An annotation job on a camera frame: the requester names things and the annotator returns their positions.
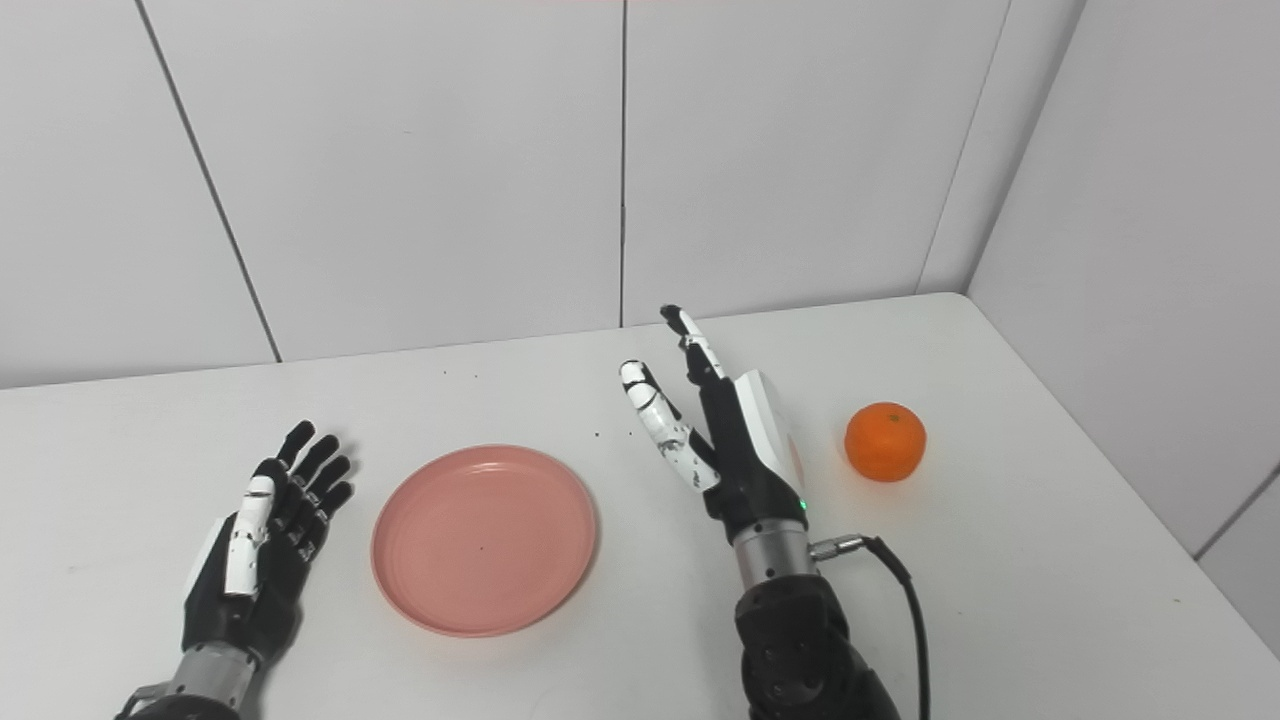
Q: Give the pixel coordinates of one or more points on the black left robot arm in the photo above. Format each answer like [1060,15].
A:
[205,685]

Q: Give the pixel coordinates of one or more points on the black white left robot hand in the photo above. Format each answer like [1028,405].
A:
[270,580]

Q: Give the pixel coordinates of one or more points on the orange fruit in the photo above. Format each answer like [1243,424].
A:
[885,442]

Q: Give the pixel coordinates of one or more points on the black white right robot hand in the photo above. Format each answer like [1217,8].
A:
[750,470]

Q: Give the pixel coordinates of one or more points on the pink round plate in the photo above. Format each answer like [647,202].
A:
[484,540]

